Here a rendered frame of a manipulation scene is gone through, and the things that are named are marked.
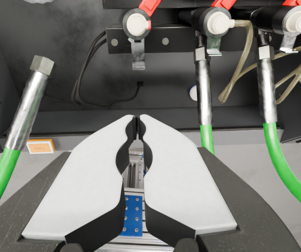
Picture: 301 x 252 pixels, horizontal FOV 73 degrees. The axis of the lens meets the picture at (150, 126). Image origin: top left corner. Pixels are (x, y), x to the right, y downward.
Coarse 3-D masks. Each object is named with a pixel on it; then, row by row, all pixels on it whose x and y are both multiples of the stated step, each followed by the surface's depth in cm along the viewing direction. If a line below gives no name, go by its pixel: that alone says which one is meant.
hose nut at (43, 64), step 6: (36, 60) 20; (42, 60) 20; (48, 60) 20; (30, 66) 20; (36, 66) 20; (42, 66) 20; (48, 66) 20; (54, 66) 21; (42, 72) 20; (48, 72) 20
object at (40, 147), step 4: (28, 140) 43; (32, 140) 43; (36, 140) 42; (40, 140) 42; (44, 140) 42; (48, 140) 42; (28, 144) 42; (32, 144) 42; (36, 144) 42; (40, 144) 42; (44, 144) 42; (48, 144) 42; (52, 144) 43; (32, 148) 43; (36, 148) 43; (40, 148) 43; (44, 148) 43; (48, 148) 43
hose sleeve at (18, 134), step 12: (36, 72) 20; (36, 84) 20; (24, 96) 20; (36, 96) 20; (24, 108) 20; (36, 108) 20; (12, 120) 20; (24, 120) 20; (12, 132) 19; (24, 132) 20; (12, 144) 19; (24, 144) 20
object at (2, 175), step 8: (8, 152) 19; (16, 152) 20; (0, 160) 19; (8, 160) 19; (16, 160) 20; (0, 168) 19; (8, 168) 19; (0, 176) 19; (8, 176) 19; (0, 184) 19; (0, 192) 19
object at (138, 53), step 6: (132, 42) 21; (138, 42) 21; (132, 48) 21; (138, 48) 21; (132, 54) 22; (138, 54) 22; (144, 54) 22; (132, 60) 22; (138, 60) 22; (144, 60) 22
